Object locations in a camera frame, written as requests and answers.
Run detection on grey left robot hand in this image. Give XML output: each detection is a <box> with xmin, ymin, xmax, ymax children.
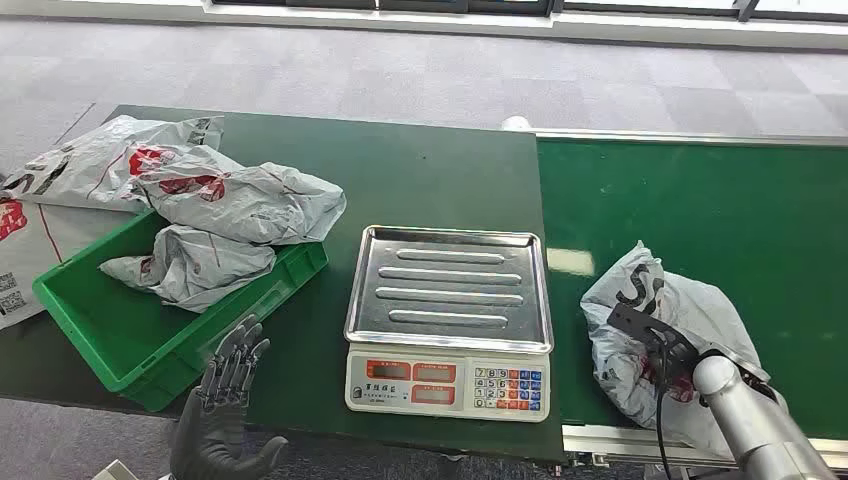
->
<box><xmin>170</xmin><ymin>314</ymin><xmax>290</xmax><ymax>480</ymax></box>

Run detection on grey courier bag black letters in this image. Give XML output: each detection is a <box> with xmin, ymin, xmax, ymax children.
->
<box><xmin>580</xmin><ymin>240</ymin><xmax>790</xmax><ymax>458</ymax></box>

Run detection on green conveyor belt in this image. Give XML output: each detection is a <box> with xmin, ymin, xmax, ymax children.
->
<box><xmin>536</xmin><ymin>137</ymin><xmax>848</xmax><ymax>442</ymax></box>

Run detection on green plastic crate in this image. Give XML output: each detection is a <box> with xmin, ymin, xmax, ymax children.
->
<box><xmin>31</xmin><ymin>208</ymin><xmax>330</xmax><ymax>413</ymax></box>

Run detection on small crumpled grey courier bag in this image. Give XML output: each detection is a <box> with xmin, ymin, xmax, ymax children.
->
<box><xmin>99</xmin><ymin>225</ymin><xmax>278</xmax><ymax>314</ymax></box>

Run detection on crumpled grey bag red print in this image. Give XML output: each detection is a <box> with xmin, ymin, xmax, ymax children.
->
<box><xmin>129</xmin><ymin>144</ymin><xmax>348</xmax><ymax>246</ymax></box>

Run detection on flat white bag QR codes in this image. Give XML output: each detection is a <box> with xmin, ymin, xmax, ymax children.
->
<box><xmin>0</xmin><ymin>198</ymin><xmax>137</xmax><ymax>331</ymax></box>

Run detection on steel scale tray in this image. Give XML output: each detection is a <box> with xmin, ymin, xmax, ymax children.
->
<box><xmin>343</xmin><ymin>225</ymin><xmax>555</xmax><ymax>356</ymax></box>

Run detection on large grey courier bag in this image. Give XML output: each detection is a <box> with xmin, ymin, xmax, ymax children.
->
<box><xmin>0</xmin><ymin>114</ymin><xmax>225</xmax><ymax>213</ymax></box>

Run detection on dark green table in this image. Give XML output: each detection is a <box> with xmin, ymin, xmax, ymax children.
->
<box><xmin>0</xmin><ymin>104</ymin><xmax>564</xmax><ymax>463</ymax></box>

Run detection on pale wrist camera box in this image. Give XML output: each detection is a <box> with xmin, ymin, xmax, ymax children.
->
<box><xmin>92</xmin><ymin>458</ymin><xmax>139</xmax><ymax>480</ymax></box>

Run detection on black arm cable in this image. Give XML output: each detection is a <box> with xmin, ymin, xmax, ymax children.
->
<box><xmin>652</xmin><ymin>337</ymin><xmax>674</xmax><ymax>480</ymax></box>

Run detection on black wrist bracket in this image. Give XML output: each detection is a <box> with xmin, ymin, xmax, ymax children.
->
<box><xmin>607</xmin><ymin>303</ymin><xmax>700</xmax><ymax>392</ymax></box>

